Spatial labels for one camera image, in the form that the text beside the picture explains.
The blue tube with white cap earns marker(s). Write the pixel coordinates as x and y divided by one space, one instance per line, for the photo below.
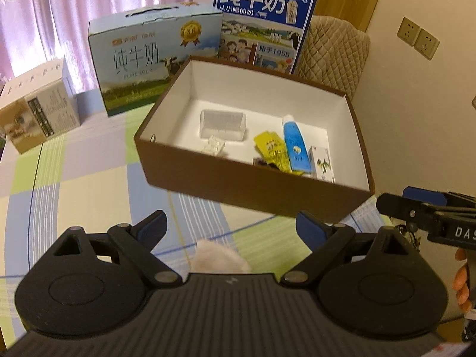
293 141

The beige printed carton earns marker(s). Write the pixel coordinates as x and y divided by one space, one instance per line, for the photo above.
37 119

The dark blue milk carton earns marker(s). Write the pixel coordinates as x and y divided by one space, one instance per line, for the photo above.
260 7

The checked tablecloth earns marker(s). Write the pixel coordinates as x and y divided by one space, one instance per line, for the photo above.
74 193

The light blue milk carton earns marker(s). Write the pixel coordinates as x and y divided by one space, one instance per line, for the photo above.
141 63

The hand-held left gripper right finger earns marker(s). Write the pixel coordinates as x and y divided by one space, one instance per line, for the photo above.
310 227

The beige wall socket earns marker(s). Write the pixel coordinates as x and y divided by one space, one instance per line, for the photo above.
427 44
408 31

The white paper leaflet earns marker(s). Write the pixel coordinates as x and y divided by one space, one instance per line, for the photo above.
366 214

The pink curtain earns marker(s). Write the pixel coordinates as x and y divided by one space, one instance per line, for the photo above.
55 15

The beige quilted chair cover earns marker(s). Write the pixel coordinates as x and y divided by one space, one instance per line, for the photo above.
334 55

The white box with plant print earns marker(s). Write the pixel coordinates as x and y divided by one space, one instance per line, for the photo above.
321 163

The yellow snack packet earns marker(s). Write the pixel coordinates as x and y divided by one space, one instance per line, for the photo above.
273 150

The small clear blister pack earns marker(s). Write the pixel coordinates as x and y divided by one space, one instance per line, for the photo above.
214 145

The cream knitted sock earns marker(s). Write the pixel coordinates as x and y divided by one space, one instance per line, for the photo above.
219 258

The brown cardboard storage box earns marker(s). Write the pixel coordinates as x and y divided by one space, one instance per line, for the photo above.
223 182

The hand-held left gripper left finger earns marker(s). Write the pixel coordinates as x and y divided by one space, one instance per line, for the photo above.
152 226

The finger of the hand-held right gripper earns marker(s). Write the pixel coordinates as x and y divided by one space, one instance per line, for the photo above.
401 206
424 195

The person's right hand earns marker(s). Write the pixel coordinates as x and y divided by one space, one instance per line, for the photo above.
463 279

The clear plastic toothpick box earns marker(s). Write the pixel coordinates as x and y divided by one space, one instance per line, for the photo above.
223 124

